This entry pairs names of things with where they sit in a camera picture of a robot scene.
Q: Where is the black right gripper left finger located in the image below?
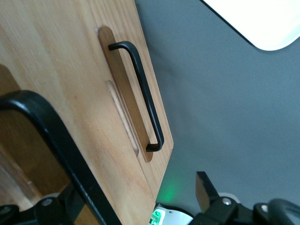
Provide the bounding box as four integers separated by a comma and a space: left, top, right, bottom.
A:
34, 183, 83, 225

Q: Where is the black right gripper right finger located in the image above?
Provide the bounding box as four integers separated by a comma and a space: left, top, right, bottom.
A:
192, 171, 239, 225

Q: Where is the black metal gripped drawer handle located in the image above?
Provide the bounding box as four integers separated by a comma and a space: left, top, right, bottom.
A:
0, 90, 117, 225

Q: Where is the wooden drawer with gripped handle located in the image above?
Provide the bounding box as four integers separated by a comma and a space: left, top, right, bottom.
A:
0, 0, 157, 225

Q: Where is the white rectangular tray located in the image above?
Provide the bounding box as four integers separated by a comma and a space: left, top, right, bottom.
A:
200, 0, 300, 51

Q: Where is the black metal free drawer handle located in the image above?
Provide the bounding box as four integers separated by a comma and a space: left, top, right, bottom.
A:
108, 41, 165, 153

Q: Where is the wooden drawer with free handle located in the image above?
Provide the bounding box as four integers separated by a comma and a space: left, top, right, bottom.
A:
86, 0, 174, 203

